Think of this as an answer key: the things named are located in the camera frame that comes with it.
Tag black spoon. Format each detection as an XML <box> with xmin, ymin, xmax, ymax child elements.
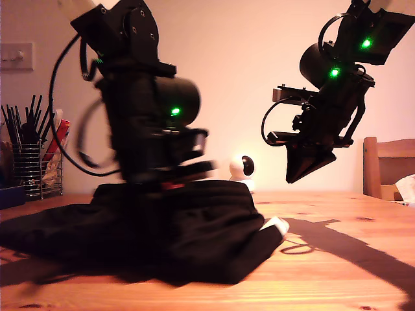
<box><xmin>19</xmin><ymin>122</ymin><xmax>38</xmax><ymax>145</ymax></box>

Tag navy blue box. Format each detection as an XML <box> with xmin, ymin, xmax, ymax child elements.
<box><xmin>0</xmin><ymin>185</ymin><xmax>27</xmax><ymax>211</ymax></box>

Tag arm grey camera box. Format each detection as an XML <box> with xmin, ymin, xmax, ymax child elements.
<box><xmin>186</xmin><ymin>128</ymin><xmax>210</xmax><ymax>156</ymax></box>
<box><xmin>272</xmin><ymin>85</ymin><xmax>320</xmax><ymax>105</ymax></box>

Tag white security camera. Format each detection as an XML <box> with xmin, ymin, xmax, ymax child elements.
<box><xmin>228</xmin><ymin>154</ymin><xmax>257</xmax><ymax>194</ymax></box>

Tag black camera cable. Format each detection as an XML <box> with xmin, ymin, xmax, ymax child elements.
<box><xmin>261</xmin><ymin>99</ymin><xmax>294</xmax><ymax>147</ymax></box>
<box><xmin>76</xmin><ymin>97</ymin><xmax>118</xmax><ymax>170</ymax></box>

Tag crumpled clear plastic bag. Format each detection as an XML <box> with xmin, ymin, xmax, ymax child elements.
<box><xmin>41</xmin><ymin>152</ymin><xmax>64</xmax><ymax>189</ymax></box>

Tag white light switch plate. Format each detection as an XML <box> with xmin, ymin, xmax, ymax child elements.
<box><xmin>0</xmin><ymin>43</ymin><xmax>34</xmax><ymax>72</ymax></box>

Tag dark brown bag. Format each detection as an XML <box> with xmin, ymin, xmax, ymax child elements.
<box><xmin>0</xmin><ymin>141</ymin><xmax>13</xmax><ymax>190</ymax></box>

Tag chrome wire utensil holder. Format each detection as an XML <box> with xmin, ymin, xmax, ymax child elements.
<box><xmin>11</xmin><ymin>142</ymin><xmax>64</xmax><ymax>200</ymax></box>

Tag black chopstick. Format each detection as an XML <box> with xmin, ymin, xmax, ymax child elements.
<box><xmin>40</xmin><ymin>116</ymin><xmax>55</xmax><ymax>145</ymax></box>
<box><xmin>36</xmin><ymin>106</ymin><xmax>53</xmax><ymax>140</ymax></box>
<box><xmin>32</xmin><ymin>95</ymin><xmax>43</xmax><ymax>130</ymax></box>
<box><xmin>1</xmin><ymin>105</ymin><xmax>16</xmax><ymax>146</ymax></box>
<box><xmin>5</xmin><ymin>105</ymin><xmax>19</xmax><ymax>146</ymax></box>
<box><xmin>27</xmin><ymin>95</ymin><xmax>36</xmax><ymax>130</ymax></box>
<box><xmin>13</xmin><ymin>106</ymin><xmax>24</xmax><ymax>145</ymax></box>

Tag black shorts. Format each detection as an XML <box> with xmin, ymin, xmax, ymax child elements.
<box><xmin>0</xmin><ymin>180</ymin><xmax>314</xmax><ymax>286</ymax></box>

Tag wooden chair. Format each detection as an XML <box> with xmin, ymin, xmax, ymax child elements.
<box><xmin>362</xmin><ymin>136</ymin><xmax>415</xmax><ymax>201</ymax></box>

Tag white tissue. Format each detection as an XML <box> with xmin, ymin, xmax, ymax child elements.
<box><xmin>394</xmin><ymin>174</ymin><xmax>415</xmax><ymax>203</ymax></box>

